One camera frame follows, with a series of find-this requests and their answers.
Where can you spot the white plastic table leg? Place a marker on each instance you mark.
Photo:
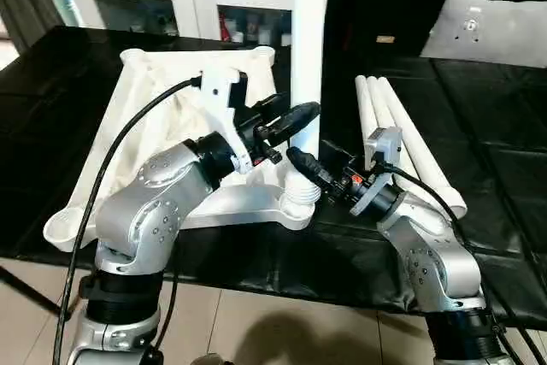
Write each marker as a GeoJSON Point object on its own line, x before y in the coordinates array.
{"type": "Point", "coordinates": [309, 40]}
{"type": "Point", "coordinates": [419, 138]}
{"type": "Point", "coordinates": [369, 117]}
{"type": "Point", "coordinates": [391, 126]}

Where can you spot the white plastic table top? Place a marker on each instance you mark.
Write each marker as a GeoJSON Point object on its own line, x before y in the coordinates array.
{"type": "Point", "coordinates": [145, 126]}

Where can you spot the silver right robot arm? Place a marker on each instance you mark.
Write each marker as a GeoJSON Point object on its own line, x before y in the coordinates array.
{"type": "Point", "coordinates": [436, 262]}

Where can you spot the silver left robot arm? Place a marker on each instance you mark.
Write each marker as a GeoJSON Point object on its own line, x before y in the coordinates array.
{"type": "Point", "coordinates": [145, 211]}

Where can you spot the small yellow tag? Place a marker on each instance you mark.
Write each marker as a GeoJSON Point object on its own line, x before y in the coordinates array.
{"type": "Point", "coordinates": [385, 39]}

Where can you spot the black work mat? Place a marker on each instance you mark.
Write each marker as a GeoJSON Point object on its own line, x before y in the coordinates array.
{"type": "Point", "coordinates": [496, 143]}

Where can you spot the white padded sheet with fitting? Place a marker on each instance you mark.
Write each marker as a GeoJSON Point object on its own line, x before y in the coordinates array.
{"type": "Point", "coordinates": [496, 32]}

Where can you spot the black stand leg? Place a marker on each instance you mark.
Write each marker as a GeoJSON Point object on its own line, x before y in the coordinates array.
{"type": "Point", "coordinates": [30, 292]}

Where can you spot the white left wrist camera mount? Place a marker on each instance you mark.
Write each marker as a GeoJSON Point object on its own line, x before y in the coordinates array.
{"type": "Point", "coordinates": [220, 100]}

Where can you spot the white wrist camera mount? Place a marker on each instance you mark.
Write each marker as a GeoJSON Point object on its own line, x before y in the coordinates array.
{"type": "Point", "coordinates": [220, 100]}
{"type": "Point", "coordinates": [383, 147]}

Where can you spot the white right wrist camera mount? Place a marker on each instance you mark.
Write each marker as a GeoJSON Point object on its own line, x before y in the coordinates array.
{"type": "Point", "coordinates": [383, 147]}

